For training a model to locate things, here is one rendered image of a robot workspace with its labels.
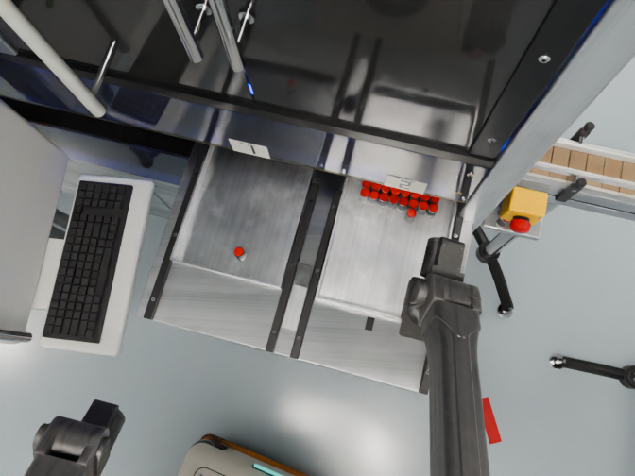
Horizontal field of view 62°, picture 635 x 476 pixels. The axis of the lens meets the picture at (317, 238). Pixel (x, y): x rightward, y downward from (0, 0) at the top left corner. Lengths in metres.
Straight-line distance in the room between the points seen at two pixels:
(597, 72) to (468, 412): 0.42
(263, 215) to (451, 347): 0.70
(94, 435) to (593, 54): 0.75
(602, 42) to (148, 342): 1.87
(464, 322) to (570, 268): 1.62
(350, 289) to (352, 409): 0.93
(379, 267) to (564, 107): 0.58
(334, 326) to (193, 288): 0.33
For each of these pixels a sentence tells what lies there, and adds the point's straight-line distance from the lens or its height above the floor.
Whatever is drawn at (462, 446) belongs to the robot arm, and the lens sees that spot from 0.58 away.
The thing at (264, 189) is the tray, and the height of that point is 0.88.
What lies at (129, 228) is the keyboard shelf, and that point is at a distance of 1.41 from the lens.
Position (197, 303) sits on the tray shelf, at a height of 0.88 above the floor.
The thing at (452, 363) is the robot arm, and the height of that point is 1.43.
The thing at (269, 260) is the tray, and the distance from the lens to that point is 1.21.
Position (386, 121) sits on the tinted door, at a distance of 0.91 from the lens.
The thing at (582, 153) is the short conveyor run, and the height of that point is 0.93.
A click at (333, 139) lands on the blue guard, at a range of 1.00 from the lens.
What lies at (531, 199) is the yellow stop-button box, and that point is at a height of 1.03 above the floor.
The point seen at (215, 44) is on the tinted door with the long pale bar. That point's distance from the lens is 0.86.
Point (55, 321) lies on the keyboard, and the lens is 1.41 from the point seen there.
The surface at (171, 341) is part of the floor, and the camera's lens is 2.16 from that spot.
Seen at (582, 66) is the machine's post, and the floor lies 1.50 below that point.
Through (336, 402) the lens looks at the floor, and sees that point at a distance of 2.06.
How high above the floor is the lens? 2.06
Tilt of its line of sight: 75 degrees down
